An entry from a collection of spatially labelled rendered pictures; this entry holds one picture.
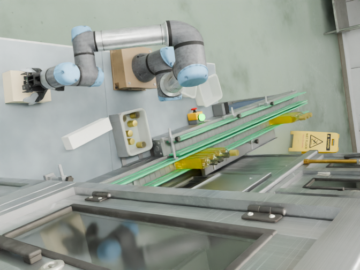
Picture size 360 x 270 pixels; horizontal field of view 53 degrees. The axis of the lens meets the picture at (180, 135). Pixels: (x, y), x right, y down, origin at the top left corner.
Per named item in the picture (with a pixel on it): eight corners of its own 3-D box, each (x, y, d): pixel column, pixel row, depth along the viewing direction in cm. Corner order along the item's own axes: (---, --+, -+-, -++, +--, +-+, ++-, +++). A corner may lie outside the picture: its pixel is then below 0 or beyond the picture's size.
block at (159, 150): (154, 157, 198) (163, 157, 193) (150, 140, 197) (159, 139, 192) (158, 155, 201) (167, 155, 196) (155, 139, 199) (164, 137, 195)
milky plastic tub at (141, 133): (118, 157, 188) (129, 157, 182) (109, 114, 184) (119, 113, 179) (142, 148, 200) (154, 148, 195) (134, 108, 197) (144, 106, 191)
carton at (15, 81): (2, 73, 146) (10, 70, 141) (39, 75, 158) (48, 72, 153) (5, 103, 147) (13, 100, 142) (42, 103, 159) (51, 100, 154)
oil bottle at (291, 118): (269, 125, 283) (305, 122, 265) (268, 118, 283) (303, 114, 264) (272, 123, 288) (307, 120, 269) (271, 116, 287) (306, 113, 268)
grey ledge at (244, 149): (193, 175, 227) (208, 175, 219) (190, 161, 226) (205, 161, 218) (264, 138, 296) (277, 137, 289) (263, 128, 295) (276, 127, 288)
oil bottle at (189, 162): (175, 169, 201) (206, 169, 187) (173, 158, 200) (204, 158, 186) (182, 165, 205) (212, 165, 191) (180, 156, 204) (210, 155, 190)
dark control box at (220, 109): (213, 116, 251) (223, 115, 246) (211, 105, 250) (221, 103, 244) (219, 114, 257) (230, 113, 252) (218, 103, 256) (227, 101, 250)
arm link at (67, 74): (83, 84, 127) (61, 83, 121) (67, 88, 135) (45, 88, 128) (82, 61, 127) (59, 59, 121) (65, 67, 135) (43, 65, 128)
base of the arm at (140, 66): (129, 52, 186) (143, 46, 179) (150, 55, 197) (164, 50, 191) (133, 81, 185) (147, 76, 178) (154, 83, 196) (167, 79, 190)
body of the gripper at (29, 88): (19, 73, 138) (34, 68, 130) (40, 74, 145) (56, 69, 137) (21, 94, 139) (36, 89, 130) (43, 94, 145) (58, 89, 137)
